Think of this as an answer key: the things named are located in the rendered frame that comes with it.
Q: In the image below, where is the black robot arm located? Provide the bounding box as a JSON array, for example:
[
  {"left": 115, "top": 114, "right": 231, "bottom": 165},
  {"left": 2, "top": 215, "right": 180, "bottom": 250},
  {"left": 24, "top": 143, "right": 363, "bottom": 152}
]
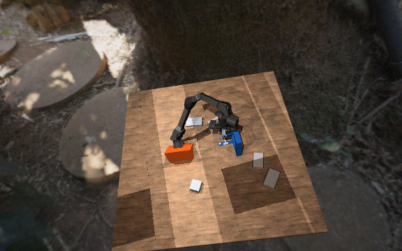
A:
[{"left": 170, "top": 93, "right": 239, "bottom": 149}]

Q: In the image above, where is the dark blue rack door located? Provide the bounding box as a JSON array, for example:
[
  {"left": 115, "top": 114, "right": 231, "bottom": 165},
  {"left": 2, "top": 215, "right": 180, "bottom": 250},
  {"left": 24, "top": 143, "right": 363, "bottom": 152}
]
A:
[{"left": 218, "top": 128, "right": 242, "bottom": 156}]

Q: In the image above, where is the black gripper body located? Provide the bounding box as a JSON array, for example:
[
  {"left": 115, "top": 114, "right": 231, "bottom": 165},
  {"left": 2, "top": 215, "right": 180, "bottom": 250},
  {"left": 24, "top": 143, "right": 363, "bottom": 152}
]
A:
[{"left": 209, "top": 120, "right": 238, "bottom": 132}]

